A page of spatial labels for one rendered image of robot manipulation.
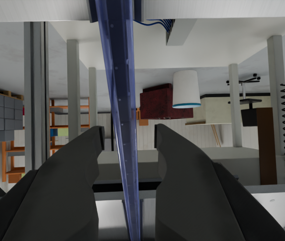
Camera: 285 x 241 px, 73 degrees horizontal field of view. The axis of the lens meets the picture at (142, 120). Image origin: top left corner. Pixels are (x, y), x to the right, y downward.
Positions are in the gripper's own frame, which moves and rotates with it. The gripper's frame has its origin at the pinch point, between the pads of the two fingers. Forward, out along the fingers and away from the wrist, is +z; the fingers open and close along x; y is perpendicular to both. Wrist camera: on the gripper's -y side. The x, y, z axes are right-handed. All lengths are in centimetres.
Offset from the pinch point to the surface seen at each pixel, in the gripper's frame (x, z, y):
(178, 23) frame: 10.8, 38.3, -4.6
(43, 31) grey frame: -21.3, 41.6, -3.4
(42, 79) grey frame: -21.3, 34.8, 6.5
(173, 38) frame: 11.1, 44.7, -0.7
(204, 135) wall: 347, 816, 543
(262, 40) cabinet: 44, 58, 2
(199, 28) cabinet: 19, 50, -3
